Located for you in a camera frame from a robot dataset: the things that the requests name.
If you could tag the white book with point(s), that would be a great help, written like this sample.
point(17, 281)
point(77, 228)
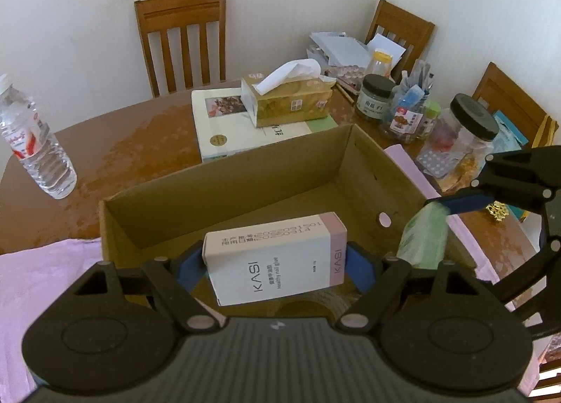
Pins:
point(223, 127)

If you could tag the pink cloth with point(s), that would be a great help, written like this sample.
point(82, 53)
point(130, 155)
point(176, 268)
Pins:
point(35, 289)

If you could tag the dark-lid glass jar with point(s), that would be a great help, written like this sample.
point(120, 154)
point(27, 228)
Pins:
point(374, 98)

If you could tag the silver pill blister pack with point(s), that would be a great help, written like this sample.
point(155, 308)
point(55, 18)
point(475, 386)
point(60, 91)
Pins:
point(436, 163)

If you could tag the green packet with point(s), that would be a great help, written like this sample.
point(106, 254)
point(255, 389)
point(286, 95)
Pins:
point(423, 236)

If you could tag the teal and yellow gift bag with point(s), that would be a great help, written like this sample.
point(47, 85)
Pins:
point(548, 131)

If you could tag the wooden desktop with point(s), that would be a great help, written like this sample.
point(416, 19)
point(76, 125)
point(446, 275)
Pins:
point(131, 153)

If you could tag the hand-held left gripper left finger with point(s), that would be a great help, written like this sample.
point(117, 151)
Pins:
point(188, 269)

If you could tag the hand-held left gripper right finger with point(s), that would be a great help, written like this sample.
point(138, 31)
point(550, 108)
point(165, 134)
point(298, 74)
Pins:
point(361, 267)

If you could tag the yellow-lid bottle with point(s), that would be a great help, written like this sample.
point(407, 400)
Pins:
point(379, 63)

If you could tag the wooden chair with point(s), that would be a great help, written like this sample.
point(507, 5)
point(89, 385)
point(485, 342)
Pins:
point(512, 96)
point(179, 13)
point(550, 368)
point(403, 22)

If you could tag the green-cap bottle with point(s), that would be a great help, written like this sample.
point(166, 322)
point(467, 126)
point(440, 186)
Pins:
point(431, 116)

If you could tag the white papers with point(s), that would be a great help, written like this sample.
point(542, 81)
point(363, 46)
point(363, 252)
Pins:
point(337, 46)

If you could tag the large clear jar black lid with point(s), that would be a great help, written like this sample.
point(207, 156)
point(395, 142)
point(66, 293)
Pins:
point(471, 131)

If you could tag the wooden chair back centre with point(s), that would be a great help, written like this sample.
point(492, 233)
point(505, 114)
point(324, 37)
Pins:
point(179, 13)

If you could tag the pink pill blister sheets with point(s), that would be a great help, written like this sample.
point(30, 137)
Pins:
point(348, 75)

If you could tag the gold ornate coaster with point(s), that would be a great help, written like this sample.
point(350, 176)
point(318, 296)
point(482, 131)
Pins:
point(497, 211)

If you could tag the cardboard box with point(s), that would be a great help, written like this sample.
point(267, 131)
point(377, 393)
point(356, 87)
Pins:
point(280, 166)

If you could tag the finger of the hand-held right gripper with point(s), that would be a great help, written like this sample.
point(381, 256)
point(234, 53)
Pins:
point(526, 274)
point(469, 202)

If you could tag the clear jar with pens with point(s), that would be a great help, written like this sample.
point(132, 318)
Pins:
point(403, 120)

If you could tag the blue packets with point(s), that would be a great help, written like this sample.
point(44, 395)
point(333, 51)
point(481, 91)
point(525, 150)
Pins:
point(510, 131)

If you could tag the plastic water bottle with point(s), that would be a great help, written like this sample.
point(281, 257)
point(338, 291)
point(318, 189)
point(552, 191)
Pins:
point(35, 144)

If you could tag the gold tissue box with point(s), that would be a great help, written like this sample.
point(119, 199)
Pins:
point(289, 100)

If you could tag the pink and white carton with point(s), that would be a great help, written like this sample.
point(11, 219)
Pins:
point(271, 258)

